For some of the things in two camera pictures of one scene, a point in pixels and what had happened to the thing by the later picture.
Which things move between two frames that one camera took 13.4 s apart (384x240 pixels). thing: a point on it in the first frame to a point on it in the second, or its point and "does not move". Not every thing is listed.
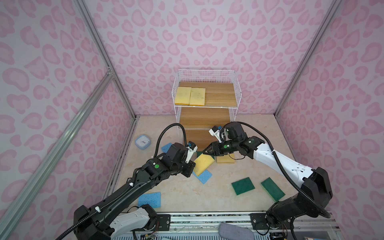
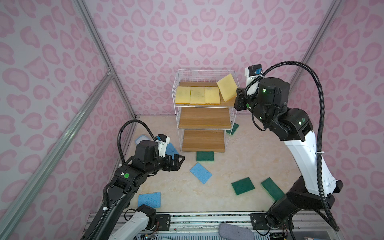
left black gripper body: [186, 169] to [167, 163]
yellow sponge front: [197, 97] does not move
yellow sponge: [226, 158] to [227, 87]
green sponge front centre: [242, 185] does not move
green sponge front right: [276, 193] does not move
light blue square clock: [143, 142] does not move
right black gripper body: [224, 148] to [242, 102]
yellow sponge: [202, 163] to [212, 95]
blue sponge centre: [204, 177] does not move
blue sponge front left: [153, 199] does not move
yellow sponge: [183, 95] does not move
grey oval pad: [232, 232] does not move
